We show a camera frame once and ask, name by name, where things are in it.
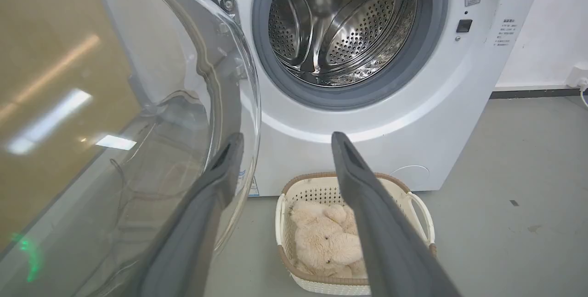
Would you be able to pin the white wall socket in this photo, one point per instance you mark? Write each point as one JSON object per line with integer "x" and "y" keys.
{"x": 578, "y": 76}

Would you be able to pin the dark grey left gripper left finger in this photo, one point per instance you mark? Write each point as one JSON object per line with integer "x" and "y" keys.
{"x": 193, "y": 242}

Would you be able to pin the glass washing machine door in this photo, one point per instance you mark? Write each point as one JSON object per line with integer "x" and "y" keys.
{"x": 92, "y": 104}

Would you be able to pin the white front-load washing machine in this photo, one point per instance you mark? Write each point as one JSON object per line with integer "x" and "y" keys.
{"x": 459, "y": 104}

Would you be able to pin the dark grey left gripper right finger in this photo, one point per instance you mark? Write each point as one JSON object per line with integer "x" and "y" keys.
{"x": 390, "y": 242}

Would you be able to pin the white plastic laundry basket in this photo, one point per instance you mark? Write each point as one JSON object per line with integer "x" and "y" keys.
{"x": 317, "y": 191}

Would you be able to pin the cream plush teddy bear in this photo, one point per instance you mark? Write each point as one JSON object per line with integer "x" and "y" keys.
{"x": 324, "y": 242}

